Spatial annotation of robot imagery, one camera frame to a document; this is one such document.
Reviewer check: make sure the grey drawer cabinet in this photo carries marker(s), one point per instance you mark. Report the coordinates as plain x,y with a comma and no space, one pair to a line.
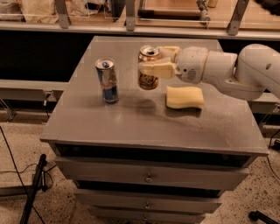
137,159

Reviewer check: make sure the yellow sponge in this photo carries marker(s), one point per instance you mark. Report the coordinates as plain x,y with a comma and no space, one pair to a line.
184,97

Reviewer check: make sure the blue silver redbull can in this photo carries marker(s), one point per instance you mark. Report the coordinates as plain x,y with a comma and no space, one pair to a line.
105,68

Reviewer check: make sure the crushed orange soda can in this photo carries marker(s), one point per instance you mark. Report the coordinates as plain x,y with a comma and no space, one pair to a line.
147,56

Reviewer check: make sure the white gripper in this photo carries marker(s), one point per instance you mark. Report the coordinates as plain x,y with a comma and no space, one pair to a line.
192,65

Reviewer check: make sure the grey metal shelf rail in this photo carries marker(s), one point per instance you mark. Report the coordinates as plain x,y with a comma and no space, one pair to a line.
149,31

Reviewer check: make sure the black object floor corner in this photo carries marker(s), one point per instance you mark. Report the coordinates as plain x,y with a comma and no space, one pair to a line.
256,215

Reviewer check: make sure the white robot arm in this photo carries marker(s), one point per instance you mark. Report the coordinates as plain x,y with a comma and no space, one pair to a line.
245,75

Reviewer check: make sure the black tripod leg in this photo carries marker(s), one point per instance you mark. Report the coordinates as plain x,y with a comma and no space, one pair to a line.
31,194

